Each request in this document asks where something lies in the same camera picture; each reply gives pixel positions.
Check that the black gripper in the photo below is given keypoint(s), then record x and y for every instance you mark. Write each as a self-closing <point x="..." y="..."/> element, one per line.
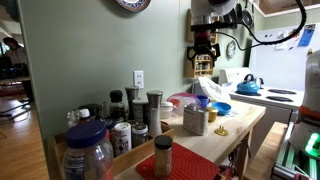
<point x="203" y="38"/>

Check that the wooden spice rack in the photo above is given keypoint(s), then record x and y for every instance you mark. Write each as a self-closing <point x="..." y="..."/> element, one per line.
<point x="189" y="25"/>
<point x="200" y="70"/>

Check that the large white crumpled cloth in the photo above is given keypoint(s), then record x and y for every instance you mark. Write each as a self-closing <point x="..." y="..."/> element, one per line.
<point x="213" y="88"/>

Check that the dark blue plastic cup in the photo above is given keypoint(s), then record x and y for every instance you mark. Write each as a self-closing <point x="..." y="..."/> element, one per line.
<point x="202" y="101"/>

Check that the clear plastic zip bag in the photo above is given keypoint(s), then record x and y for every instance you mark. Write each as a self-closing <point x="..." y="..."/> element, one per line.
<point x="181" y="100"/>

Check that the blue enamel kettle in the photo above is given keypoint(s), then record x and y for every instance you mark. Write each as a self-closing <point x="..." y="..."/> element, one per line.
<point x="247" y="87"/>

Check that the light blue plastic bowl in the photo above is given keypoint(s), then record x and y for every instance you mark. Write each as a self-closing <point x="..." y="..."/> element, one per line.
<point x="221" y="108"/>

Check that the hanging black frying pan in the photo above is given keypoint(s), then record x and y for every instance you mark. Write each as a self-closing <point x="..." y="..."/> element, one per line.
<point x="247" y="16"/>

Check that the black stove burner coil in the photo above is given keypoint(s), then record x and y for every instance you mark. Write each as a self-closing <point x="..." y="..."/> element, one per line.
<point x="248" y="94"/>
<point x="282" y="91"/>
<point x="279" y="98"/>

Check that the gold metal jar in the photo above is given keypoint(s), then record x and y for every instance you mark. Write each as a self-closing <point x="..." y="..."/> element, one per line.
<point x="212" y="114"/>

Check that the white lidded plastic container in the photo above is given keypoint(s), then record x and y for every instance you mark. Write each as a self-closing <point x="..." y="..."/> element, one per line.
<point x="166" y="110"/>

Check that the white electric stove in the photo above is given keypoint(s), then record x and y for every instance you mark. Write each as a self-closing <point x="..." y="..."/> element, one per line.
<point x="260" y="100"/>

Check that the white refrigerator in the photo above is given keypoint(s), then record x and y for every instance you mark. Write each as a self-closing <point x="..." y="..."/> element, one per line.
<point x="280" y="63"/>

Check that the steel pepper mill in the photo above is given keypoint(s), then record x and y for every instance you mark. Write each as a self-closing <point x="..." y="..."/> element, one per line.
<point x="155" y="113"/>

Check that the small gold hook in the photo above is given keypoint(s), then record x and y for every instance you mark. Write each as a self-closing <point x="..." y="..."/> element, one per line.
<point x="221" y="131"/>

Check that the dark steel grinder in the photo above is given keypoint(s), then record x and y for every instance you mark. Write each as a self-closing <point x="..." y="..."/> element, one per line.
<point x="131" y="96"/>

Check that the grey lidded canister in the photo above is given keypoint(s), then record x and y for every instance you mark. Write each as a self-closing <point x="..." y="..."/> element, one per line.
<point x="140" y="111"/>

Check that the dark bottle black cap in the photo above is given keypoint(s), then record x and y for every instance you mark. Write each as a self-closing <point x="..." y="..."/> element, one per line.
<point x="116" y="105"/>

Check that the jar with metal lid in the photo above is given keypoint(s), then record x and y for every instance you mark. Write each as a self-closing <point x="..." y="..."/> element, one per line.
<point x="139" y="135"/>

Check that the blue paper sheet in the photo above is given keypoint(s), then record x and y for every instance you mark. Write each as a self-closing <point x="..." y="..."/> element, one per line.
<point x="306" y="35"/>

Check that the spice jar black lid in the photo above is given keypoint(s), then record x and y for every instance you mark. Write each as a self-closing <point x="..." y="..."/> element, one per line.
<point x="163" y="156"/>

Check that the red silicone mat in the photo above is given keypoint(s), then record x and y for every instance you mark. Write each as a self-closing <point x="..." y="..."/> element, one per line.
<point x="186" y="165"/>

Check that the white printed shaker jar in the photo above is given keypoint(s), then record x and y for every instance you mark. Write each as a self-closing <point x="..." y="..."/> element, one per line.
<point x="122" y="138"/>

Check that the wooden spice tray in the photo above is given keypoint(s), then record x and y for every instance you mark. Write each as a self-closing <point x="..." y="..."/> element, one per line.
<point x="133" y="156"/>

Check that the small bottle white cap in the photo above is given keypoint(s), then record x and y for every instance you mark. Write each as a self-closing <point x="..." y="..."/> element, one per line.
<point x="84" y="116"/>

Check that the clear glass jar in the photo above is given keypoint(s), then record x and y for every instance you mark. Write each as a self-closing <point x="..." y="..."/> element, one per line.
<point x="71" y="119"/>

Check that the large jar blue lid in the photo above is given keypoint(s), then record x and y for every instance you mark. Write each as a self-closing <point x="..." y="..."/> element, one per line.
<point x="87" y="151"/>

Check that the person in white shirt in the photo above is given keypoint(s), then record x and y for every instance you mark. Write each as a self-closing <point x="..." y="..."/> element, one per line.
<point x="16" y="55"/>

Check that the round wall clock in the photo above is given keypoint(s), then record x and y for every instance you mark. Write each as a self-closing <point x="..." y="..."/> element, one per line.
<point x="231" y="49"/>

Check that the white wall outlet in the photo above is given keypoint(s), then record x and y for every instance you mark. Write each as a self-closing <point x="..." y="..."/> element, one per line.
<point x="138" y="79"/>

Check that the aluminium robot stand frame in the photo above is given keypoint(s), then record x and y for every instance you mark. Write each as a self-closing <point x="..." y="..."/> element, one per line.
<point x="286" y="156"/>

